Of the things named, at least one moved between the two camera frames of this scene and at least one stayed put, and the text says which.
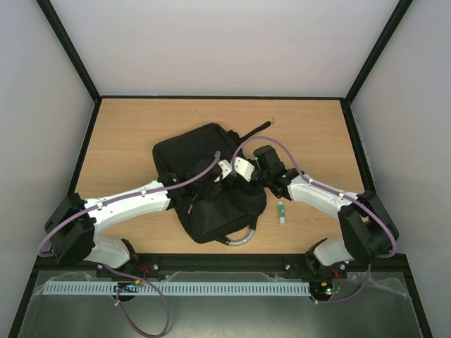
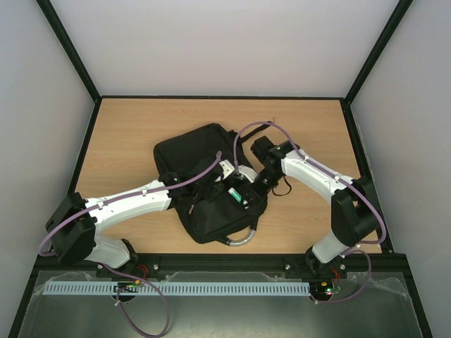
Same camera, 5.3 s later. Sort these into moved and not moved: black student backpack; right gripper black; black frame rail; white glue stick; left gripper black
Moved: right gripper black; white glue stick
Not moved: left gripper black; black frame rail; black student backpack
